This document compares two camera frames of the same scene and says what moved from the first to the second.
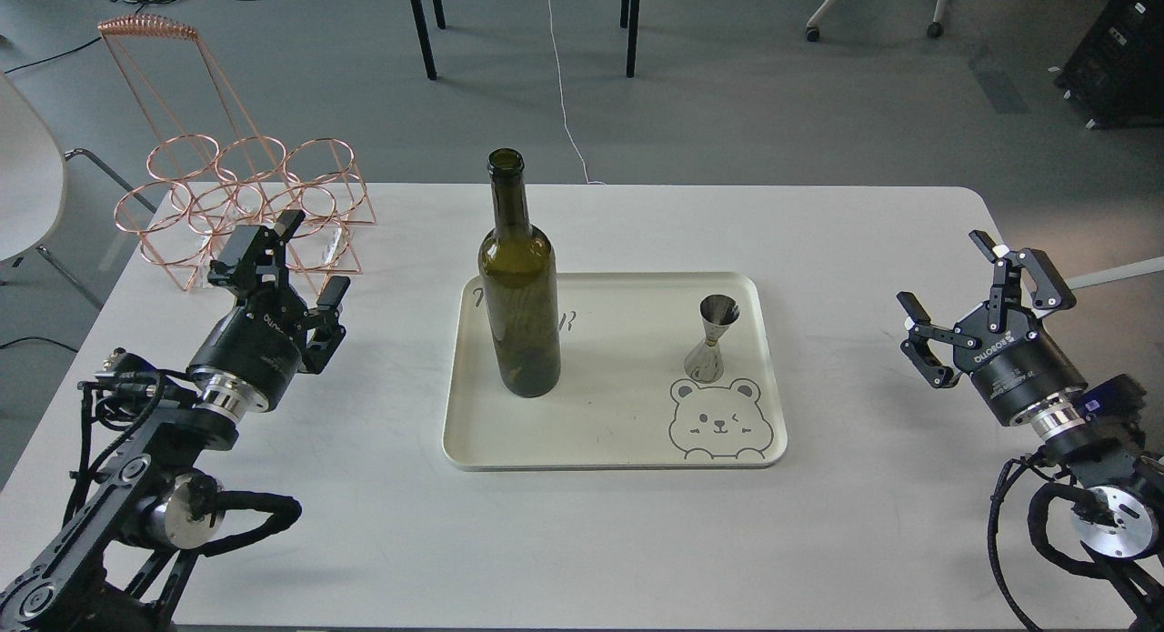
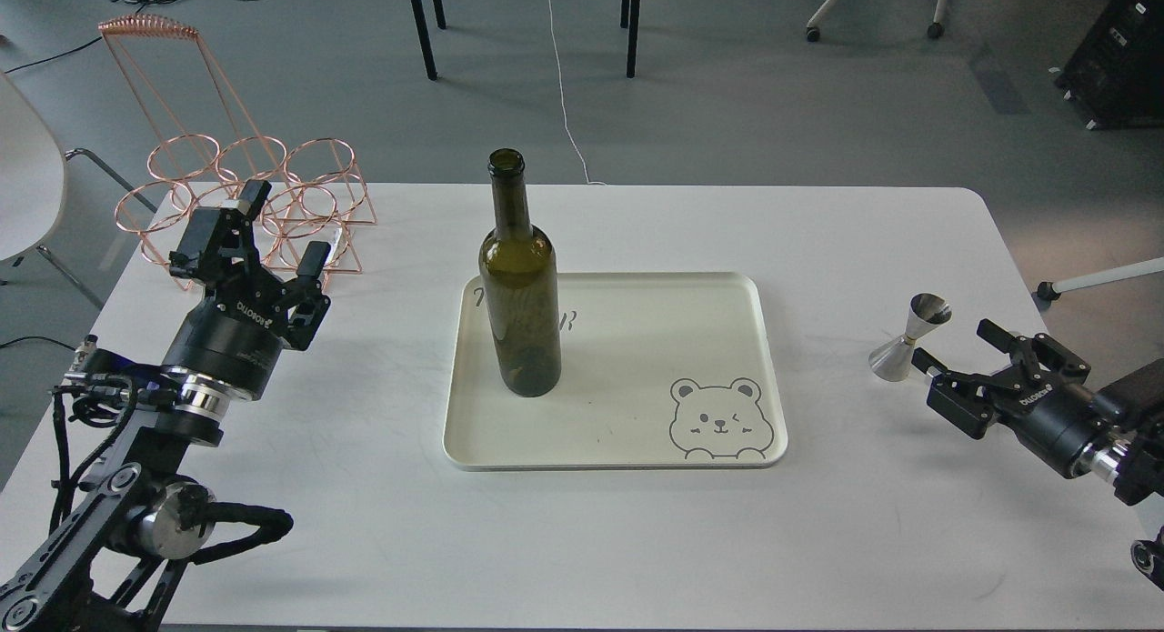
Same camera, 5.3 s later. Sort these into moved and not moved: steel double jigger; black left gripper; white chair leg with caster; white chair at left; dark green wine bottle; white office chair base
Moved: black left gripper; steel double jigger
Not moved: white office chair base; white chair leg with caster; dark green wine bottle; white chair at left
